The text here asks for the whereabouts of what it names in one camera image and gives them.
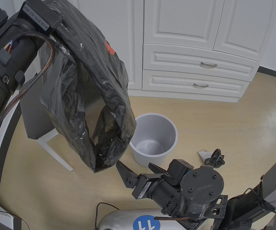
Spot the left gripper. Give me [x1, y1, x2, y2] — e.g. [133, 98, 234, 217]
[0, 0, 63, 93]

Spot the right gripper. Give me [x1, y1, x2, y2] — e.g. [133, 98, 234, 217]
[116, 160, 182, 211]

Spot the white paper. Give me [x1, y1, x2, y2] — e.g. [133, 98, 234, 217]
[198, 150, 214, 163]

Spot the black plastic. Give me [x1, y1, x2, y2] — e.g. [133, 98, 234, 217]
[204, 149, 225, 169]

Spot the black plastic bag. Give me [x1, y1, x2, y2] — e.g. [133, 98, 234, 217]
[38, 0, 137, 173]

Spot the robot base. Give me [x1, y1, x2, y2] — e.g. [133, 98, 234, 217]
[100, 209, 212, 230]

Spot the white trash bin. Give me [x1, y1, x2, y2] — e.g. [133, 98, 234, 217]
[129, 113, 178, 168]

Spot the grey padded white chair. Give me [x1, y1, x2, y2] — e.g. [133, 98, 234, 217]
[19, 0, 74, 172]

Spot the white wardrobe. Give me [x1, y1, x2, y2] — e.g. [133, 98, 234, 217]
[12, 0, 276, 103]

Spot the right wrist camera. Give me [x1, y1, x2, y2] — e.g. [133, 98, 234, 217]
[167, 159, 194, 186]

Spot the black cable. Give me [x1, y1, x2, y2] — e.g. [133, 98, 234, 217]
[94, 202, 120, 229]

